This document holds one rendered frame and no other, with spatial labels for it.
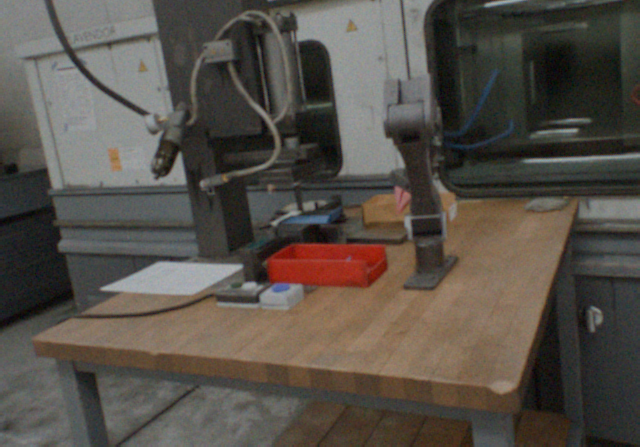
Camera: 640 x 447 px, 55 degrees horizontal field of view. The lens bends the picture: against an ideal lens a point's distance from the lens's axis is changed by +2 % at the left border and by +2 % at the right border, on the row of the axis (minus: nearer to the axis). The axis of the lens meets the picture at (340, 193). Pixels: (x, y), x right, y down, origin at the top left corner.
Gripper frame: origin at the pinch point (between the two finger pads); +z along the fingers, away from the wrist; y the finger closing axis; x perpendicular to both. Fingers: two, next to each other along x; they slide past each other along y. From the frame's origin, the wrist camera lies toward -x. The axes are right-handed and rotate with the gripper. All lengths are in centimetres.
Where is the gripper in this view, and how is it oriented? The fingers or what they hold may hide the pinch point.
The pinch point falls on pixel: (399, 210)
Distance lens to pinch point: 150.8
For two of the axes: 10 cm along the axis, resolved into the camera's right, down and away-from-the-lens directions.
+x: -5.2, 1.8, -8.4
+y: -7.9, -4.7, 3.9
